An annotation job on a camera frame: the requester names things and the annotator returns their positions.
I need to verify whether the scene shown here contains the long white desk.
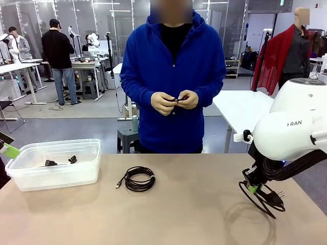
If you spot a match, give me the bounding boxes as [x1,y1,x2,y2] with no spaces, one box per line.
[0,62,48,105]

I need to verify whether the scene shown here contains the black camera stand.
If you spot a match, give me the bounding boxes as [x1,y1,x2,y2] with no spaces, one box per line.
[105,32,116,77]

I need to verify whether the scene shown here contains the red shawl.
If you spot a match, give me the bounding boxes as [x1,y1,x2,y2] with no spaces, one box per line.
[251,24,311,96]

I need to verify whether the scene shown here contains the man in grey hoodie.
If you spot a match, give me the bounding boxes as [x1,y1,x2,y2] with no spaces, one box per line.
[8,26,31,61]

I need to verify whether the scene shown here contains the person's right forearm blue sleeve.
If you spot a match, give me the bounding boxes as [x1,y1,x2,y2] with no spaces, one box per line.
[120,73,156,108]

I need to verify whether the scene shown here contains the thin black USB cable coil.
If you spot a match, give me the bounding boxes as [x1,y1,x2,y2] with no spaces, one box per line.
[114,166,156,192]

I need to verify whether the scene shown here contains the black power cord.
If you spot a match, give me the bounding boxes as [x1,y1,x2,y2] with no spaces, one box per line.
[239,180,286,219]
[38,152,79,168]

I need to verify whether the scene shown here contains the small white standing desk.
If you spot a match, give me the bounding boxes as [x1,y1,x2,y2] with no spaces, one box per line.
[112,62,133,121]

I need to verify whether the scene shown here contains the person's right hand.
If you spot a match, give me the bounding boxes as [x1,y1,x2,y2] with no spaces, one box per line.
[150,91,177,117]

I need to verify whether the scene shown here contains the person in blue hoodie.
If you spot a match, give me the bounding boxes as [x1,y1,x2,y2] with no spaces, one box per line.
[119,0,227,154]

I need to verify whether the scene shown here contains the clear plastic storage bin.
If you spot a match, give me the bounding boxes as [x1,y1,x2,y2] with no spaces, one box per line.
[5,138,102,192]

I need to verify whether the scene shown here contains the black tripod stand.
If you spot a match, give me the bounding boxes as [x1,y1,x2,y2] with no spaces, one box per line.
[254,28,272,92]

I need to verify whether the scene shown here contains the large white table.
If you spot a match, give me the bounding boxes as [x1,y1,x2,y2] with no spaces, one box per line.
[212,89,276,154]

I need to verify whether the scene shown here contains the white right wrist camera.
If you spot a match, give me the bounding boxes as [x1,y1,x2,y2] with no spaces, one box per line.
[233,129,254,143]

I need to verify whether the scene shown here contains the person's left hand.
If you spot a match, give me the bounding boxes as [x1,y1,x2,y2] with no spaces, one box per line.
[177,89,199,110]

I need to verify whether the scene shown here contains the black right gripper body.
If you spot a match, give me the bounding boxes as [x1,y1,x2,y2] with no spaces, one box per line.
[242,165,266,188]

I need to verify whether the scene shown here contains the right arm black cable sleeve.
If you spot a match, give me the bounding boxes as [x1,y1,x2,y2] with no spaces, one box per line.
[255,148,327,183]

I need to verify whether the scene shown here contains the clothes rack with garments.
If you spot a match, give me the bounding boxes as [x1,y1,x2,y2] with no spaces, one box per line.
[306,28,327,61]

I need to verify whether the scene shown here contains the mannequin in grey shirt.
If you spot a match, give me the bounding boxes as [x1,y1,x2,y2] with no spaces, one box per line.
[275,7,313,85]

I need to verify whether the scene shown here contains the man in black jacket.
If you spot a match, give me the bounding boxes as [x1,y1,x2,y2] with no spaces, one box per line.
[41,18,83,106]

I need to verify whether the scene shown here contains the wooden shoe rack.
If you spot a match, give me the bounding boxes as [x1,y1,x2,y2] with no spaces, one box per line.
[224,59,241,79]

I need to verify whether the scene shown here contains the black folding chair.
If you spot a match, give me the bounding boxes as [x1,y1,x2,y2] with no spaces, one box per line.
[0,100,26,134]

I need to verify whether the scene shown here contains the dark grey plastic stool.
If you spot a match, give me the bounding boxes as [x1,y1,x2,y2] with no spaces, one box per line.
[116,127,141,154]

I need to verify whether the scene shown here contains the workbench with robot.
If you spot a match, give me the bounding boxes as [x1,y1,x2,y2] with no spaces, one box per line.
[40,57,111,102]

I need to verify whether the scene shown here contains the person's left forearm blue sleeve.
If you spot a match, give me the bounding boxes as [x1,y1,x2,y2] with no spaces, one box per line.
[196,76,227,107]

